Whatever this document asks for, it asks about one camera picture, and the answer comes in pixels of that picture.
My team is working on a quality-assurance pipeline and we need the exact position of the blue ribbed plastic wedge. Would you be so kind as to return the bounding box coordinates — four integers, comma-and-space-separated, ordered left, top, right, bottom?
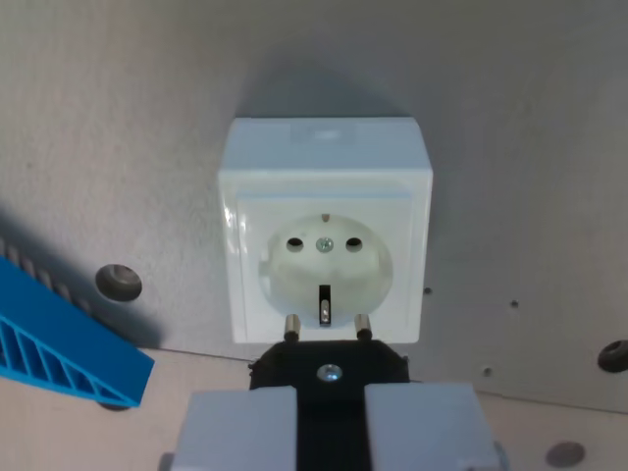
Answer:
0, 254, 156, 411

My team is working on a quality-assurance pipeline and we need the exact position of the white wall socket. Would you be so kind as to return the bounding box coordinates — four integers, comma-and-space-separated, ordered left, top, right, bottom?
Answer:
216, 116, 436, 348

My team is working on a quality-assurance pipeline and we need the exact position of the black power plug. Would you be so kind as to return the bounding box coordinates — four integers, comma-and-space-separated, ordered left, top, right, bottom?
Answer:
247, 312, 411, 471

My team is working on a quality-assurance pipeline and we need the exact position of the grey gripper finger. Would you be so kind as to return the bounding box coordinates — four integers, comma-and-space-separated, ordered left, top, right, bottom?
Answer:
160, 387, 299, 471
364, 382, 509, 471

